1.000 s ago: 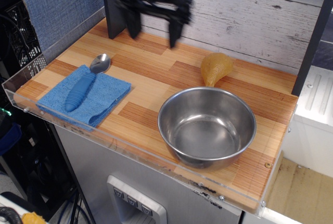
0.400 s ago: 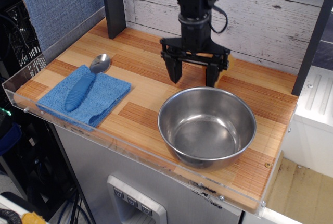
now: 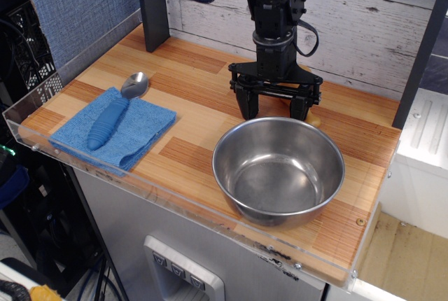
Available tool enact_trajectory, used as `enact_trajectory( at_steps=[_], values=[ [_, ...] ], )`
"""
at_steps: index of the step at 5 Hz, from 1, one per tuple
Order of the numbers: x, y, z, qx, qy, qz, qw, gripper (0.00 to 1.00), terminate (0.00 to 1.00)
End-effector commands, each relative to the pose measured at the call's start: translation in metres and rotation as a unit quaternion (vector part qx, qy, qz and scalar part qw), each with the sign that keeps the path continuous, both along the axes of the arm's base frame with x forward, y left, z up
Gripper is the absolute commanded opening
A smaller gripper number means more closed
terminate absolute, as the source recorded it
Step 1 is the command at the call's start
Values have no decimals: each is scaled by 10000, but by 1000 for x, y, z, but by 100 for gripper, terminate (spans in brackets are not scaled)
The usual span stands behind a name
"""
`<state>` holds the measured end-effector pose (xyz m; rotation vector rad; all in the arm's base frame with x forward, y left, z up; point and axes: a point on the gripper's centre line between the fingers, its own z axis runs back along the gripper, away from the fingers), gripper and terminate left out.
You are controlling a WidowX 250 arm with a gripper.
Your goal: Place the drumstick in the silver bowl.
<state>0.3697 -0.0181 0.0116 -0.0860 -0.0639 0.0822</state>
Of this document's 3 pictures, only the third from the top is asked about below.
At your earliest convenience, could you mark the metal bowl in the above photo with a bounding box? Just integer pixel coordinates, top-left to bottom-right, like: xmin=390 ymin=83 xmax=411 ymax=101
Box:
xmin=212 ymin=117 xmax=345 ymax=228

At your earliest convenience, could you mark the dark grey right post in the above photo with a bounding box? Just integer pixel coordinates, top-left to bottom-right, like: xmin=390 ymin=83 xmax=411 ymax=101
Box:
xmin=392 ymin=0 xmax=447 ymax=130

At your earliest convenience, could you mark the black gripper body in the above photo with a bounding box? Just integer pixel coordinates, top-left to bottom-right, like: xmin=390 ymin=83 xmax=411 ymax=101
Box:
xmin=227 ymin=36 xmax=323 ymax=106

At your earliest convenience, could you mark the blue folded cloth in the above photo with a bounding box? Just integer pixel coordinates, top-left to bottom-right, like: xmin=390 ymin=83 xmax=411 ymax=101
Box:
xmin=50 ymin=87 xmax=176 ymax=176

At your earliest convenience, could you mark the dark grey left post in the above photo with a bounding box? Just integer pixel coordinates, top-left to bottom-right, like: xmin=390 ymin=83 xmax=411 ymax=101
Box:
xmin=139 ymin=0 xmax=170 ymax=53

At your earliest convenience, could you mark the black plastic crate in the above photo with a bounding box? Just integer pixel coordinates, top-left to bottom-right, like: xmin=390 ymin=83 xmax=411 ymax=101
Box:
xmin=1 ymin=1 xmax=56 ymax=90

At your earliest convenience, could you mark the yellow object bottom left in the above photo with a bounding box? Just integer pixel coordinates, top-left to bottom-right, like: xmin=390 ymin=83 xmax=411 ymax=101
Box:
xmin=29 ymin=285 xmax=63 ymax=301

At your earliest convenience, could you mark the blue fabric panel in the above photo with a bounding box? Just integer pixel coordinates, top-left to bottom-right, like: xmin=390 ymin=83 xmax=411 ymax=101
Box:
xmin=31 ymin=0 xmax=141 ymax=70

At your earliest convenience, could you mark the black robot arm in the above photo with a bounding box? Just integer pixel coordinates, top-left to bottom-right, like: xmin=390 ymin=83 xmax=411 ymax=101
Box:
xmin=229 ymin=0 xmax=323 ymax=120

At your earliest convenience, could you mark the dark grey post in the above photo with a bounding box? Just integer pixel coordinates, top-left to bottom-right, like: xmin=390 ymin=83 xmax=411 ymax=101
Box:
xmin=392 ymin=0 xmax=447 ymax=130
xmin=139 ymin=0 xmax=170 ymax=53

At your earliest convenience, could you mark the clear acrylic table guard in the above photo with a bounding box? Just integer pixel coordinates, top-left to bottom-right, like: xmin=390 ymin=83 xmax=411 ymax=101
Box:
xmin=4 ymin=26 xmax=400 ymax=288

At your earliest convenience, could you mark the spoon with blue handle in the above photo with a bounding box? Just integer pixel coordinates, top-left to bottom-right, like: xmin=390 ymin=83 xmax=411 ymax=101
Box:
xmin=87 ymin=72 xmax=149 ymax=151

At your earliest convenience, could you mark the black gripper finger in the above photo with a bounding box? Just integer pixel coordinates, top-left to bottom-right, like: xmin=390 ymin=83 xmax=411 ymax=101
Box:
xmin=235 ymin=85 xmax=259 ymax=120
xmin=290 ymin=96 xmax=312 ymax=121

